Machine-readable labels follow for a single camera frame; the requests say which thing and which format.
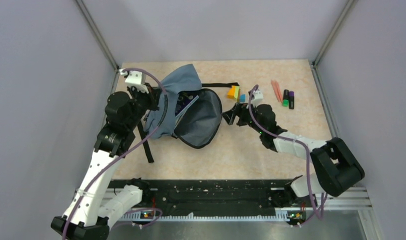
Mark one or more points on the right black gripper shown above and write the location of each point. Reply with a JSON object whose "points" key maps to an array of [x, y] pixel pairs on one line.
{"points": [[241, 109]]}

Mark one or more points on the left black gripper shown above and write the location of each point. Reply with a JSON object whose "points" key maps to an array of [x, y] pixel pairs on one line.
{"points": [[152, 96]]}

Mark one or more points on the blue student backpack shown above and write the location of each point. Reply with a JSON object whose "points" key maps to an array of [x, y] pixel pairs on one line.
{"points": [[194, 109]]}

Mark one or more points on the teal small book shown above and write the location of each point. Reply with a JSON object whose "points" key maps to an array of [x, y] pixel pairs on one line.
{"points": [[185, 100]]}

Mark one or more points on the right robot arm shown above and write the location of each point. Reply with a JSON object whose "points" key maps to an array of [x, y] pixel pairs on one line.
{"points": [[336, 169]]}

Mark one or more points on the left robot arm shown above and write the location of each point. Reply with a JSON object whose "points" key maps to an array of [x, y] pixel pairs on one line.
{"points": [[87, 218]]}

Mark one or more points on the coloured sticky note stack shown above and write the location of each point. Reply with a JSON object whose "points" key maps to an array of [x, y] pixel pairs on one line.
{"points": [[235, 94]]}

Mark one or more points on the green highlighter marker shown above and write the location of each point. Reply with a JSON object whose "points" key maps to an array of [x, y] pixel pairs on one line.
{"points": [[285, 99]]}

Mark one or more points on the purple highlighter marker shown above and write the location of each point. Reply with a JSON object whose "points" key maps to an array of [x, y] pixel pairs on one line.
{"points": [[291, 99]]}

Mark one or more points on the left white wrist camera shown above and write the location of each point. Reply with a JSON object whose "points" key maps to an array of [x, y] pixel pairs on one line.
{"points": [[135, 80]]}

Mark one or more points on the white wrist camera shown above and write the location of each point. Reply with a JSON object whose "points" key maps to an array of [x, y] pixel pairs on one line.
{"points": [[135, 80], [256, 98]]}

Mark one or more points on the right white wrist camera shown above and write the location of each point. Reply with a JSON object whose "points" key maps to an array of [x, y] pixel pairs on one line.
{"points": [[256, 98]]}

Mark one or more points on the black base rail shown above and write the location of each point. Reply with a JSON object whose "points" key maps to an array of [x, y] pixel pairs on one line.
{"points": [[221, 198]]}

